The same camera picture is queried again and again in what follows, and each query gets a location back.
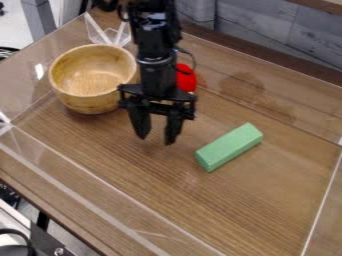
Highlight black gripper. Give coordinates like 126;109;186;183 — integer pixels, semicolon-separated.
118;84;198;145

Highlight green foam stick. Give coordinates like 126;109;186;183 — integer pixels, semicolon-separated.
195;123;263;172

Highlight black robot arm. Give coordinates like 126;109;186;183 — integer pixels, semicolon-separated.
118;0;197;145

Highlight brown wooden bowl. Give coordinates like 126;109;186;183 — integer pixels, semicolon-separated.
48;44;138;115

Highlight red toy strawberry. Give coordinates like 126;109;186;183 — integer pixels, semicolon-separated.
177;63;197;92

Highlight black metal table leg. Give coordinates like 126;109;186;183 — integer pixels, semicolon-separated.
36;212;50;231

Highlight clear acrylic corner bracket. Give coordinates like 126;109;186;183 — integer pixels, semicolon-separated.
84;12;131;47

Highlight clear acrylic enclosure wall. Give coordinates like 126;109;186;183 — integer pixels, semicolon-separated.
0;11;342;256

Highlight grey post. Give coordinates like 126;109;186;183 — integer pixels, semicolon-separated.
20;0;56;41

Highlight black cable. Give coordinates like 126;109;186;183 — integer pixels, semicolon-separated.
0;228;38;256

